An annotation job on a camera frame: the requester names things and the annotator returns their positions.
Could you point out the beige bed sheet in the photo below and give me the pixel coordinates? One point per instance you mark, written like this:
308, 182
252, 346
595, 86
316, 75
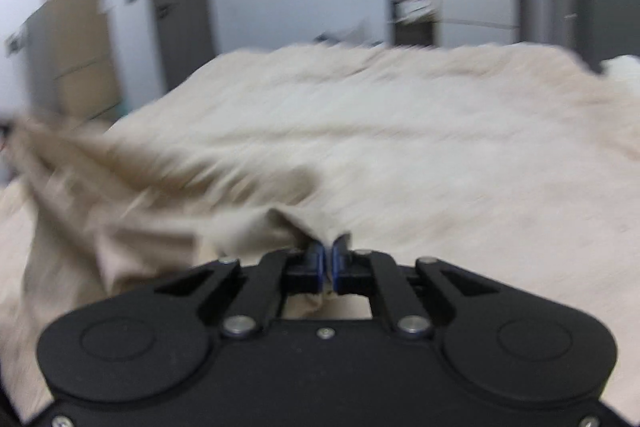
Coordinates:
11, 267

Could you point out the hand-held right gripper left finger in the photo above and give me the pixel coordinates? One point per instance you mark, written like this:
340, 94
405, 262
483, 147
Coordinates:
314, 265

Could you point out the grey padded headboard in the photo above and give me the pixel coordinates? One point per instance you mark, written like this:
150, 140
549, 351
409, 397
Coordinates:
607, 2

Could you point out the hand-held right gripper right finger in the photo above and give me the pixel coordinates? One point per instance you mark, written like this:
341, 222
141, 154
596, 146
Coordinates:
338, 265

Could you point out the wooden drawer cabinet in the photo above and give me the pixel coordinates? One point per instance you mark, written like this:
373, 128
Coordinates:
80, 57

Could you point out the white fluffy pillow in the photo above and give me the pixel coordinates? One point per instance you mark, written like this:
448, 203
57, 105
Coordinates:
622, 68

